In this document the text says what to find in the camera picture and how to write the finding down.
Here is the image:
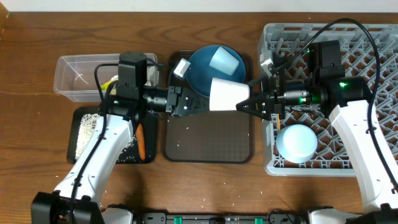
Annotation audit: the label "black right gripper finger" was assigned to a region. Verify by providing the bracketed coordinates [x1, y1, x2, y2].
[247, 75, 264, 86]
[236, 94, 271, 120]

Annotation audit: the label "pink cup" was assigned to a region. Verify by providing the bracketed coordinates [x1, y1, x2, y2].
[209, 78, 250, 111]

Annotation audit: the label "dark blue plate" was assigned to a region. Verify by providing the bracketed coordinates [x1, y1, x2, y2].
[187, 45, 246, 97]

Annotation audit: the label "light blue cup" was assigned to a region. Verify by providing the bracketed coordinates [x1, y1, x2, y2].
[209, 47, 239, 75]

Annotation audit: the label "light blue bowl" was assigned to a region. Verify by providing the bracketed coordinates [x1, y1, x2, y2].
[276, 124, 318, 164]

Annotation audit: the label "yellow foil snack wrapper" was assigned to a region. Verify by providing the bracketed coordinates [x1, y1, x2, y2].
[100, 75, 118, 95]

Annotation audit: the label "wooden chopstick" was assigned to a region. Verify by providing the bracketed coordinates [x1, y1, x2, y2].
[277, 114, 281, 132]

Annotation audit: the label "white napkin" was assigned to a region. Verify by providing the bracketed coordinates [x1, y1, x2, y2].
[146, 66, 155, 86]

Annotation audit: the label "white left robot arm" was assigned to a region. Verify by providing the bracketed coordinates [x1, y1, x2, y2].
[30, 52, 209, 223]

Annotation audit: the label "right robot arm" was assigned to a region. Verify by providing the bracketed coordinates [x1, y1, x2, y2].
[236, 40, 397, 223]

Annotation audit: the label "grey dishwasher rack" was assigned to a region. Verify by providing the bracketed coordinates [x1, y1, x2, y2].
[256, 22, 398, 177]

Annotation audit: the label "brown serving tray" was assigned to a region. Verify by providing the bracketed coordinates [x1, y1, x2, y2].
[163, 51, 253, 164]

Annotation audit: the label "orange carrot piece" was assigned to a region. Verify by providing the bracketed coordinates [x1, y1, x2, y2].
[135, 124, 146, 161]

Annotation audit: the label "black tray bin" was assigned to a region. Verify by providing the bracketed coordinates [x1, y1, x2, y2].
[67, 106, 157, 164]

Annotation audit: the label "spilled rice grains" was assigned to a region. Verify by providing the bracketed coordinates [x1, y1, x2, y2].
[74, 113, 137, 163]

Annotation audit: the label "clear plastic bin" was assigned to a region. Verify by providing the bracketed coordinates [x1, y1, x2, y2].
[53, 54, 159, 103]

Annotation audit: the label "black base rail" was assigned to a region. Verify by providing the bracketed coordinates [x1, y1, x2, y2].
[102, 203, 312, 224]

